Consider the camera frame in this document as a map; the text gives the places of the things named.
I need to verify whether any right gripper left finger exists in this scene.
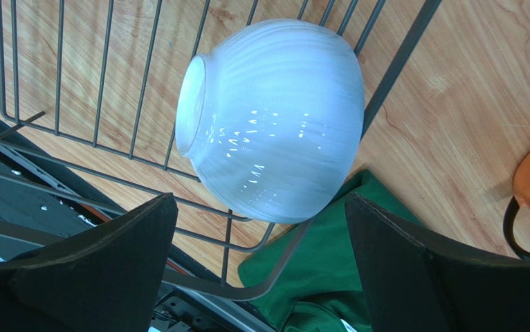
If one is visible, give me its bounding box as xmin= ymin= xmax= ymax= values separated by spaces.
xmin=0 ymin=193 xmax=178 ymax=331

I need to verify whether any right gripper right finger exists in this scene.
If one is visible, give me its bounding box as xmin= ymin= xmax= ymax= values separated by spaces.
xmin=345 ymin=194 xmax=530 ymax=331

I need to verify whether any dark green folded cloth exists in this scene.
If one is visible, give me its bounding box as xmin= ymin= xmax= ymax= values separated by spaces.
xmin=251 ymin=169 xmax=420 ymax=331

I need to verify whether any white ribbed bowl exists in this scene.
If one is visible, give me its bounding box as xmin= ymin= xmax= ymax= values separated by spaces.
xmin=174 ymin=19 xmax=365 ymax=224

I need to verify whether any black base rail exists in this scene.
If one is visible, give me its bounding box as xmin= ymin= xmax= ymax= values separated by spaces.
xmin=0 ymin=98 xmax=275 ymax=332

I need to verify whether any black wire dish rack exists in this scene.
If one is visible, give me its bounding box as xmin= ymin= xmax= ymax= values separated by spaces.
xmin=0 ymin=0 xmax=444 ymax=302

